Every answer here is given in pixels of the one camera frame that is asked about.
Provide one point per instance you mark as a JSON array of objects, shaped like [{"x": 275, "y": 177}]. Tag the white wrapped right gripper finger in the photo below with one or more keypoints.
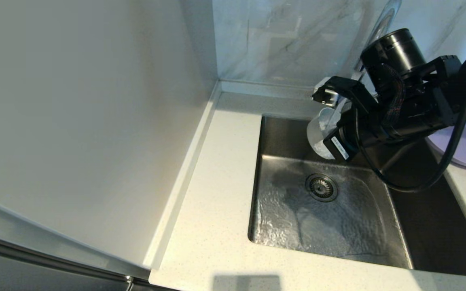
[{"x": 340, "y": 115}]

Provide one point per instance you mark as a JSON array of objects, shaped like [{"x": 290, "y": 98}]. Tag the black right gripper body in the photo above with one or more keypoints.
[{"x": 358, "y": 137}]

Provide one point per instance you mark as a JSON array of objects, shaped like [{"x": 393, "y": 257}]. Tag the white bowl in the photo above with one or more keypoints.
[{"x": 318, "y": 135}]

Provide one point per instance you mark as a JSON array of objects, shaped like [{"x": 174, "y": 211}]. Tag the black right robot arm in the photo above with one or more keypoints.
[{"x": 415, "y": 93}]

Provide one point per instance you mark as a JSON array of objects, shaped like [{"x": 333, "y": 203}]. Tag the stainless steel sink basin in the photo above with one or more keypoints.
[{"x": 338, "y": 230}]

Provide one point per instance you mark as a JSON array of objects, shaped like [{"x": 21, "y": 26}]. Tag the round metal drain strainer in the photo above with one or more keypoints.
[{"x": 321, "y": 188}]

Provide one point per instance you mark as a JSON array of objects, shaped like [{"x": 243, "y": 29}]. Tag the chrome gooseneck faucet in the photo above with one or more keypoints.
[{"x": 384, "y": 20}]

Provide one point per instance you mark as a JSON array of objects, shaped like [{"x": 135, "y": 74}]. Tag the white tall cabinet side panel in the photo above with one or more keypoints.
[{"x": 95, "y": 121}]

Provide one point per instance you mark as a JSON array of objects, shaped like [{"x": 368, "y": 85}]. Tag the stainless steel appliance front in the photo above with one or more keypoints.
[{"x": 34, "y": 275}]

